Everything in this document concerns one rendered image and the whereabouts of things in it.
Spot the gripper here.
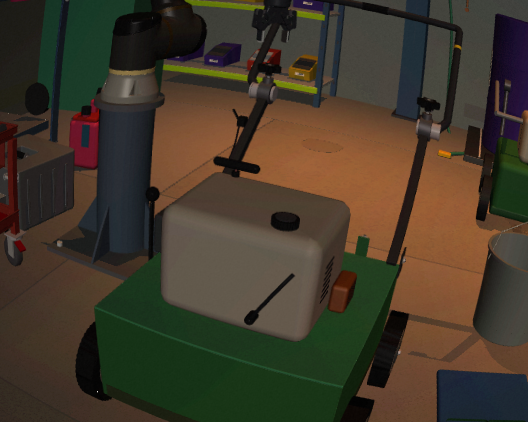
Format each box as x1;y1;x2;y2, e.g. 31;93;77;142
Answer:
252;0;298;44

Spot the red box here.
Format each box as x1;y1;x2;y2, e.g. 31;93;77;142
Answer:
246;48;283;73

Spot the yellow box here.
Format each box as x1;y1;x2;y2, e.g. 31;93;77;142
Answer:
288;54;320;82

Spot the purple box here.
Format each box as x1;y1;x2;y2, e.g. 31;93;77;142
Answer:
291;0;336;12
203;41;243;68
168;41;206;63

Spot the black ball height lever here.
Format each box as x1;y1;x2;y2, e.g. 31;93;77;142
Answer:
144;186;162;262

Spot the brown box on engine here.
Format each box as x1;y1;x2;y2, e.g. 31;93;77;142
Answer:
327;269;359;314

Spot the grey ribbed box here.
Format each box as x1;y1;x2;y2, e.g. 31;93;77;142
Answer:
15;135;76;232

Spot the black mower wheel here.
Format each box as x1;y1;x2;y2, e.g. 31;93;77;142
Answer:
341;395;376;422
366;309;410;389
74;321;113;402

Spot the green mower deck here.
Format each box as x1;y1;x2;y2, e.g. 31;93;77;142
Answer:
93;246;407;422

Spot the blue green shelf unit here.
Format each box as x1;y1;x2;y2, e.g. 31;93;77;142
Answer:
162;0;346;109

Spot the black starter pull grip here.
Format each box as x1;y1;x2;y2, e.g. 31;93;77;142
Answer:
213;156;262;179

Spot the blue steel column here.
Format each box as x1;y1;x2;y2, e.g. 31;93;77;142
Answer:
390;0;435;122

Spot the green cabinet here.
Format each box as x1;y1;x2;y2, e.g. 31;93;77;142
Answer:
38;0;155;113

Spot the black round filler cap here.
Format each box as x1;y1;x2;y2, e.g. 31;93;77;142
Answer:
270;211;301;232

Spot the blue pole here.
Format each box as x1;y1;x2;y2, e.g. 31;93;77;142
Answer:
48;0;71;144

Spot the red fuel can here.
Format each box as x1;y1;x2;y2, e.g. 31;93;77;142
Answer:
68;87;103;171

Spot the grey engine cover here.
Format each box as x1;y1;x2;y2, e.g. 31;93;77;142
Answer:
160;171;352;343

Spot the purple drum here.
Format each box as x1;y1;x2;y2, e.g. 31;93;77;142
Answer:
481;12;528;155

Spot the dark wheeled bin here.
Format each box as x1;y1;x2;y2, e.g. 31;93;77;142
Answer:
0;0;51;117

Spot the black rod on engine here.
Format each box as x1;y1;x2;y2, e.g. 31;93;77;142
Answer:
243;272;297;327

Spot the green machine with wheel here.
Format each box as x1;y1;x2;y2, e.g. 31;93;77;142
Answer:
475;135;528;224

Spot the red wheeled cart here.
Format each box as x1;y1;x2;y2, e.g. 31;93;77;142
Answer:
0;121;28;268

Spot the grey bucket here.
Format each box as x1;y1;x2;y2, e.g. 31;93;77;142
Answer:
472;231;528;348

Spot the blue mat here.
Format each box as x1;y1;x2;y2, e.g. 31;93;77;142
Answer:
435;368;528;422

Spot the grey handle clamp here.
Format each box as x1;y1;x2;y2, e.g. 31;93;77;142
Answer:
415;116;442;142
247;80;278;101

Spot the small black handle lever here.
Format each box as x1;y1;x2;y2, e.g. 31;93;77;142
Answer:
231;107;250;143

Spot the black handle strut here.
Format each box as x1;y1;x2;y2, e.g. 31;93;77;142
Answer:
385;135;430;266
222;93;269;175

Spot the green hose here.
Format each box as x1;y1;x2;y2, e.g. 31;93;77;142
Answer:
446;0;456;134

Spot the black tube mower handle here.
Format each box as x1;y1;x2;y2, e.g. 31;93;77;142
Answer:
246;0;464;134

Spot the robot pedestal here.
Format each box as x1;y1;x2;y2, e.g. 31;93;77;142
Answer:
46;93;166;275

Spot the tan pipe handle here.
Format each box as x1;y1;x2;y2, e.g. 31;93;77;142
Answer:
494;79;526;138

